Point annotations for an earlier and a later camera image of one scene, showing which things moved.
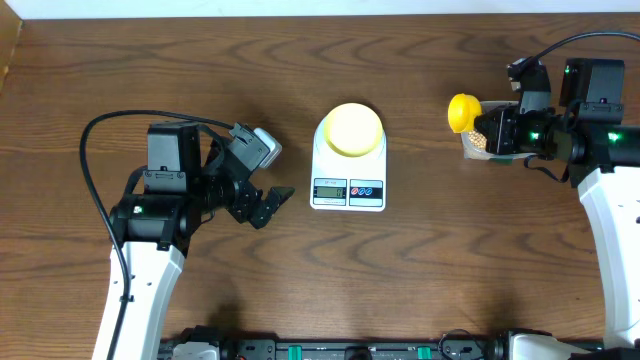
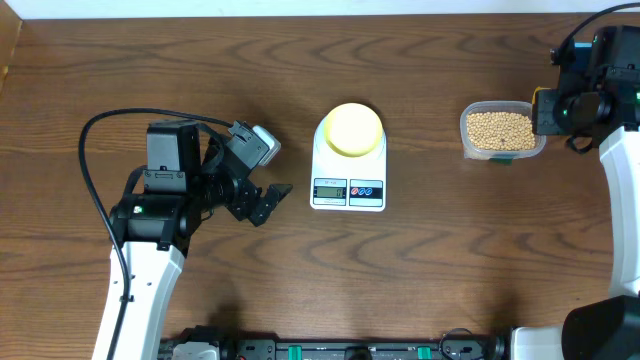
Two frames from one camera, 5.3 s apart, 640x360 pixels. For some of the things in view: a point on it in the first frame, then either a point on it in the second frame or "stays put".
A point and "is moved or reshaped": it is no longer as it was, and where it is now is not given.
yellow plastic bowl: [354, 129] stays put
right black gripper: [499, 139] → [543, 123]
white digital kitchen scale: [347, 183] stays put
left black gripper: [244, 207] stays put
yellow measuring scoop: [462, 110] is moved or reshaped
